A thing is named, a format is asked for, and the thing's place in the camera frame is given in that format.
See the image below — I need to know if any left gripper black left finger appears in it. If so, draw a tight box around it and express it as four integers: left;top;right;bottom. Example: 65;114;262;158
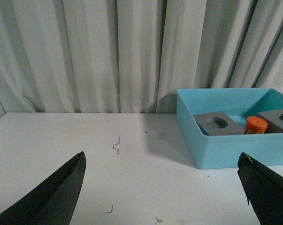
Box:
0;152;86;225

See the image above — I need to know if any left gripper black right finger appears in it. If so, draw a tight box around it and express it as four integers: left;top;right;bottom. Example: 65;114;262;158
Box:
237;152;283;225

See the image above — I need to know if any gray block with square hole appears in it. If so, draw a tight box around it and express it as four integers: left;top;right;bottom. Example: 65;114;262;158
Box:
258;109;283;133

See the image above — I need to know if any orange cylinder with white numbers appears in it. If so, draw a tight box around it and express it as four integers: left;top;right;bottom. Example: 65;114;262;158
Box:
244;116;268;135

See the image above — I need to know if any gray block with round hole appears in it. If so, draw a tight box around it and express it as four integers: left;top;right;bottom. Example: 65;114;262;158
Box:
193;111;244;136

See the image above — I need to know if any light blue plastic box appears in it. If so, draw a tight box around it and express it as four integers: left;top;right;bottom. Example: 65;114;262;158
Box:
176;88;283;169

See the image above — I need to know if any white pleated curtain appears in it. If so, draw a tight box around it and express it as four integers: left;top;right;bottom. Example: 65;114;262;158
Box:
0;0;283;118

